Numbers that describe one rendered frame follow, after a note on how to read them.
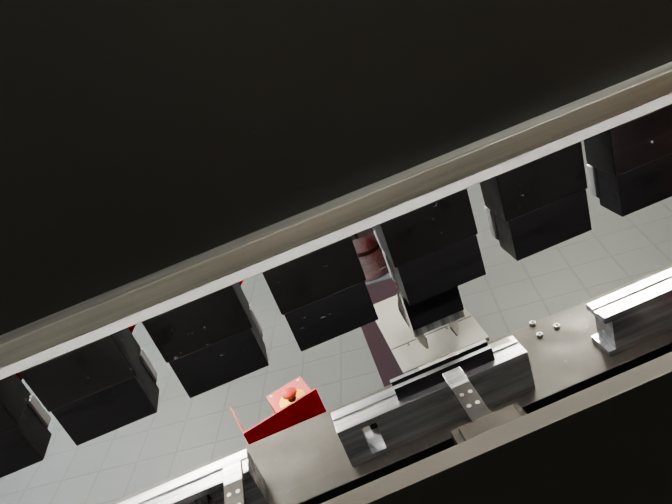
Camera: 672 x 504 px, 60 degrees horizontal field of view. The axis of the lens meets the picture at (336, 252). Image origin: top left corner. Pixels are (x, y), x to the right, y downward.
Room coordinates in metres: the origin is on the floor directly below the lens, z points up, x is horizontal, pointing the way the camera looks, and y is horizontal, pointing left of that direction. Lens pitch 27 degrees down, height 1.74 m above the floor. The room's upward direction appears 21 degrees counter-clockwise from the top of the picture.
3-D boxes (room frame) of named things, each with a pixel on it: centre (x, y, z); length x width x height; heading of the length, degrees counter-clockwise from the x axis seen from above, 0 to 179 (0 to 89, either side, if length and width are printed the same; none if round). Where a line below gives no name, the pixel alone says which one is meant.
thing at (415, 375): (0.87, -0.11, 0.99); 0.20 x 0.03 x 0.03; 93
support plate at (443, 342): (1.02, -0.12, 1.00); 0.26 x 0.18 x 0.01; 3
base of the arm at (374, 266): (1.70, -0.09, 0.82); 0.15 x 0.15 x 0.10
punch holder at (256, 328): (0.85, 0.25, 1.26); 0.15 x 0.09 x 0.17; 93
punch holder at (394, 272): (0.87, -0.15, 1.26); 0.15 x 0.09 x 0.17; 93
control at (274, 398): (1.18, 0.28, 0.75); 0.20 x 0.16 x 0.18; 107
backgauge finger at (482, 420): (0.71, -0.13, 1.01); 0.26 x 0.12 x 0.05; 3
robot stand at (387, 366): (1.70, -0.09, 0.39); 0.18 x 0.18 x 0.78; 80
